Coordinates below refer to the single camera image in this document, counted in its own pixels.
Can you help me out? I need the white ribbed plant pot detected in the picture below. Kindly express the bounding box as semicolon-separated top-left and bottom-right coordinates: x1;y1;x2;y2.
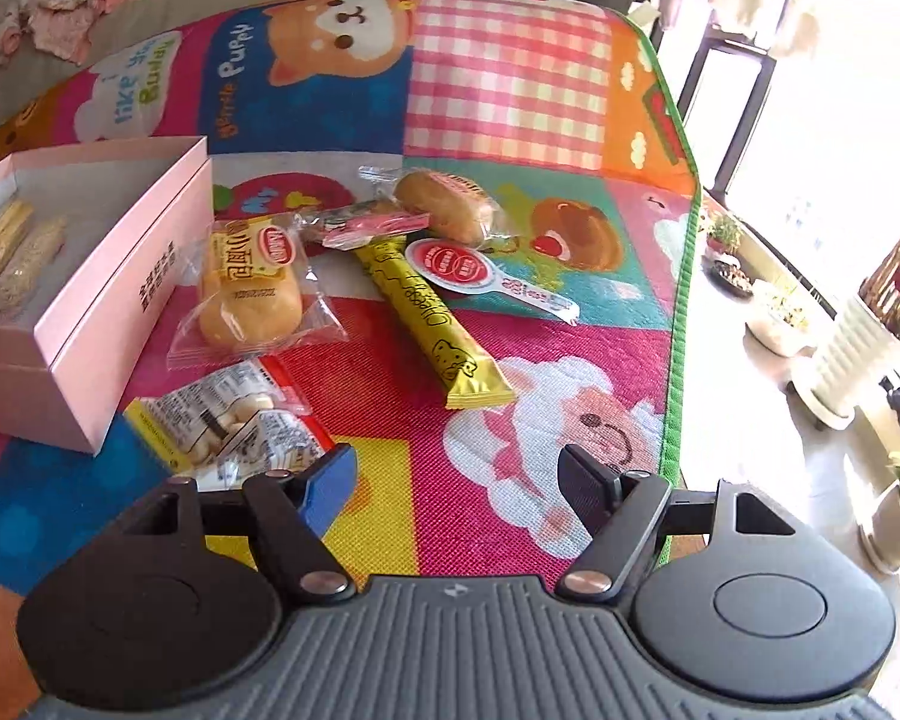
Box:
787;202;900;433

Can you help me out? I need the round white plant pot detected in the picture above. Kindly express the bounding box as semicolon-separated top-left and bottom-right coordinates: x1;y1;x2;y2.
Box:
746;281;818;358

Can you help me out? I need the bread bun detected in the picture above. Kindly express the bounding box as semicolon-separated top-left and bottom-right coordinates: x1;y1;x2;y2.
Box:
356;165;523;253
169;211;350;370

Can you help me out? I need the yellow stick snack packet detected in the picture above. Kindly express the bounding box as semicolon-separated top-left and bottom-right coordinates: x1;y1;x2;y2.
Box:
352;235;515;411

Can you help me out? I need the colourful cartoon play mat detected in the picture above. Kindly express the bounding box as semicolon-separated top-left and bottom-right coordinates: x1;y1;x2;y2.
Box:
0;0;703;695

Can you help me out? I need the pink cardboard box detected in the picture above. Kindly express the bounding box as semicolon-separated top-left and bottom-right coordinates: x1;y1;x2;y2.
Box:
0;136;215;455

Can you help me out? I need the pink baby garment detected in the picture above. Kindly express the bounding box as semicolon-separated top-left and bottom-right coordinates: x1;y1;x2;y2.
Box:
26;0;151;65

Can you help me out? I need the clear sesame bar packet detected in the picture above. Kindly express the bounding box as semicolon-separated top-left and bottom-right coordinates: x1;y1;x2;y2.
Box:
0;216;70;320

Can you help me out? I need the white biscuit ball packet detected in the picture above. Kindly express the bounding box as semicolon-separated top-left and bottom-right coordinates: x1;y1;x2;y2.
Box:
124;356;312;460
195;409;342;496

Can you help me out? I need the red white spoon-shaped packet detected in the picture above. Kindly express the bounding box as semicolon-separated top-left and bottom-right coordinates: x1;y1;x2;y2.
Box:
405;238;581;326

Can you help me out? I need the small green potted plant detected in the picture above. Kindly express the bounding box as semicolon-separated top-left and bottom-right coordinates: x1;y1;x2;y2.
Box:
705;214;748;260

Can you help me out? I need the pink biscuit stick packet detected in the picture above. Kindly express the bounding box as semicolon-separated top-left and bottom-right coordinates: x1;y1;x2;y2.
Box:
0;199;37;313

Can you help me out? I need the black frame table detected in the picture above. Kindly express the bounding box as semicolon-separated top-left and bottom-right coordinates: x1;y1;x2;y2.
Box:
675;22;782;193

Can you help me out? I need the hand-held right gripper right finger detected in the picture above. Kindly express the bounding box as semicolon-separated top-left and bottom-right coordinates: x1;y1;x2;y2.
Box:
555;444;797;605

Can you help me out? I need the pink clear snack packet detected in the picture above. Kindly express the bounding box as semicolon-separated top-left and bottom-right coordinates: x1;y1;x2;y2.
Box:
296;199;432;251

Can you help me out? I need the white pot with green plant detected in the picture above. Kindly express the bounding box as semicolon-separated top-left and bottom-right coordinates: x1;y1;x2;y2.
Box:
866;454;900;575

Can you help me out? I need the dark plant dish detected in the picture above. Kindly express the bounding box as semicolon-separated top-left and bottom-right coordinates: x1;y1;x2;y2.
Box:
709;255;758;302

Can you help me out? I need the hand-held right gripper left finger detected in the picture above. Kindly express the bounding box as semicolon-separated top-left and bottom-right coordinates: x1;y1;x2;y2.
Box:
118;444;358;605

